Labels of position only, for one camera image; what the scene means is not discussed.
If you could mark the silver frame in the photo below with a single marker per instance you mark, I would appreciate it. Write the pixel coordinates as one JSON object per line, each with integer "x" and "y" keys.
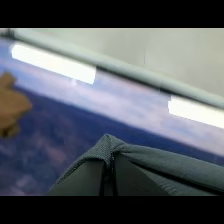
{"x": 133, "y": 71}

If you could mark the brown garment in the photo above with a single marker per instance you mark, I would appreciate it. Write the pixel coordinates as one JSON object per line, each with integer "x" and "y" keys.
{"x": 11, "y": 106}

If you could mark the dark green garment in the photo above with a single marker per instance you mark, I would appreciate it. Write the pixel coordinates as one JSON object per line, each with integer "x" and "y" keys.
{"x": 173, "y": 166}

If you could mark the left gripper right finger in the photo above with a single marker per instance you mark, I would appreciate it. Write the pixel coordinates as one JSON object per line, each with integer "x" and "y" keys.
{"x": 133, "y": 181}

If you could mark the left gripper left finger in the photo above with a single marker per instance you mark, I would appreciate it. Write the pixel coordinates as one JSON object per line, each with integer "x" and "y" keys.
{"x": 83, "y": 181}

